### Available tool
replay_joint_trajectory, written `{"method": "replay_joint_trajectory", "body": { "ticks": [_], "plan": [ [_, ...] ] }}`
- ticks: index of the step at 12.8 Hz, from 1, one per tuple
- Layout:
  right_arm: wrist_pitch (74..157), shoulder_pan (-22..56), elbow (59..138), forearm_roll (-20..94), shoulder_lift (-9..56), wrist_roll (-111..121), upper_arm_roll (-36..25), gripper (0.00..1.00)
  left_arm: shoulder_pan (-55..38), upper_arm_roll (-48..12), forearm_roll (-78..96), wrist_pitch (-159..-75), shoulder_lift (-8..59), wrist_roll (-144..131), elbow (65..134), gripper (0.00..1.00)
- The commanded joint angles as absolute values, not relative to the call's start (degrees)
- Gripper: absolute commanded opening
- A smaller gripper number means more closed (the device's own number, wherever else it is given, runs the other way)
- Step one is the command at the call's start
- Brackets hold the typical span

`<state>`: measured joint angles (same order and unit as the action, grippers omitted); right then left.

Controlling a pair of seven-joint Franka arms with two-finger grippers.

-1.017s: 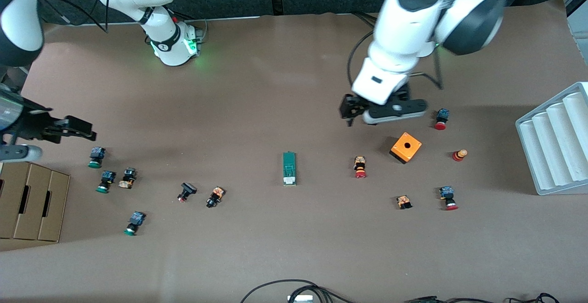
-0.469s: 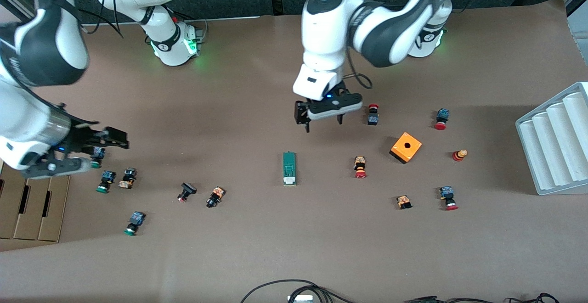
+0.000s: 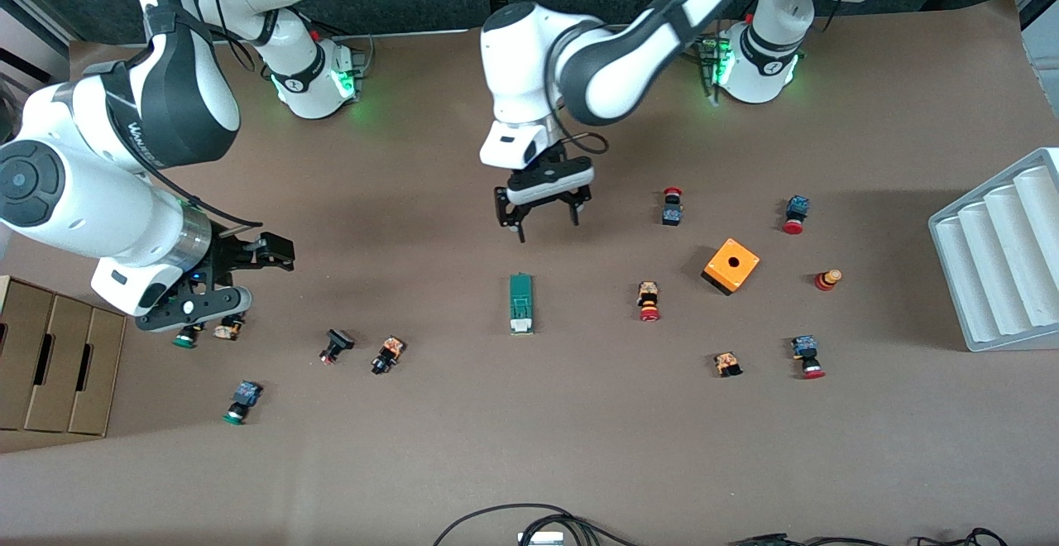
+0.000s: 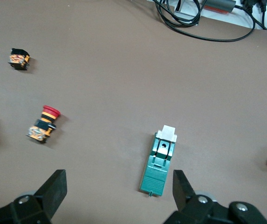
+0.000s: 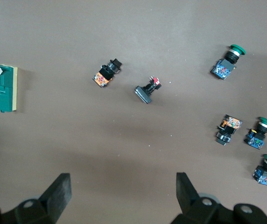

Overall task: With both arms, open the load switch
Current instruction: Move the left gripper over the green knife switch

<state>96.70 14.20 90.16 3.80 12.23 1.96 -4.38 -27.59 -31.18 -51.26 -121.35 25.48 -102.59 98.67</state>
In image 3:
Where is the green terminal block rail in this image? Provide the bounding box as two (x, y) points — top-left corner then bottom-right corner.
(508, 271), (536, 336)

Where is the black square pushbutton red base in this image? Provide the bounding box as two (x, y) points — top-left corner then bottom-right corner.
(319, 328), (357, 366)

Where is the brown cardboard divider box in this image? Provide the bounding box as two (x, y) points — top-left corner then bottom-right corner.
(0, 275), (127, 438)

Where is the red mushroom button blue block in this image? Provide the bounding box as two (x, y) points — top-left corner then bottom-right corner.
(790, 335), (827, 381)
(782, 195), (811, 235)

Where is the brown paper table cover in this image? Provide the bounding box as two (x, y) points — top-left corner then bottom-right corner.
(0, 0), (1059, 546)

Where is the grey ribbed plastic tray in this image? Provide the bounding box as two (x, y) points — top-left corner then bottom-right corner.
(928, 147), (1059, 353)

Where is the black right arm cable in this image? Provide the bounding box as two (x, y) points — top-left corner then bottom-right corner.
(145, 0), (266, 228)

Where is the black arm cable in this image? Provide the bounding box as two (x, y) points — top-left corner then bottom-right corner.
(145, 0), (266, 228)
(546, 25), (611, 158)

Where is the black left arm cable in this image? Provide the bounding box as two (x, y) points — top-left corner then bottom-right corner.
(546, 25), (611, 158)

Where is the orange button enclosure box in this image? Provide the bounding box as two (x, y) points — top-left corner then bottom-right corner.
(702, 237), (761, 296)

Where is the black looped cable bundle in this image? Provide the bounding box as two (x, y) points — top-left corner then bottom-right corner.
(432, 503), (642, 546)

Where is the thin black cable tangle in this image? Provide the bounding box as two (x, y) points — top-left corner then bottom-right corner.
(728, 528), (1010, 546)

